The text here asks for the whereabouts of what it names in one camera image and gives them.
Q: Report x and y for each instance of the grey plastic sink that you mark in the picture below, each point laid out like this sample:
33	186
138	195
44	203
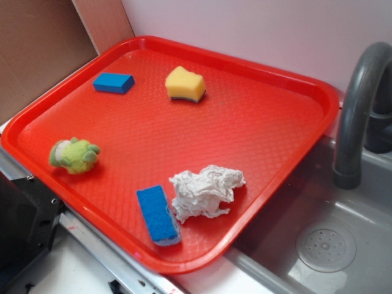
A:
266	248

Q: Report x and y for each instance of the green plush toy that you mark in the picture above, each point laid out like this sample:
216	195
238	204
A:
74	155

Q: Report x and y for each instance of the blue scrubbing sponge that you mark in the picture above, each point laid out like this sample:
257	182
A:
160	221

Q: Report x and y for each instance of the blue rectangular block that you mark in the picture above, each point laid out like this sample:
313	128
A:
114	83

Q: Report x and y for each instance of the grey faucet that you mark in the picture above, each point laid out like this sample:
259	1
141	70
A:
365	121

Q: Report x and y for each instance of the brown cardboard panel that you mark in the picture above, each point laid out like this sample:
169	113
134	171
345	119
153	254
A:
42	43

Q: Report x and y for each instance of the crumpled white paper towel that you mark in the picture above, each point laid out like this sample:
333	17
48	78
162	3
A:
202	194

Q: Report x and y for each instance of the yellow sponge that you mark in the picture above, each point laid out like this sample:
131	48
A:
182	84

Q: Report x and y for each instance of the sink drain strainer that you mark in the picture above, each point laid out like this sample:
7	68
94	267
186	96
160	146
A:
325	247

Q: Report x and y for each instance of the red plastic tray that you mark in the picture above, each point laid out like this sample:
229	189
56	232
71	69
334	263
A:
252	118

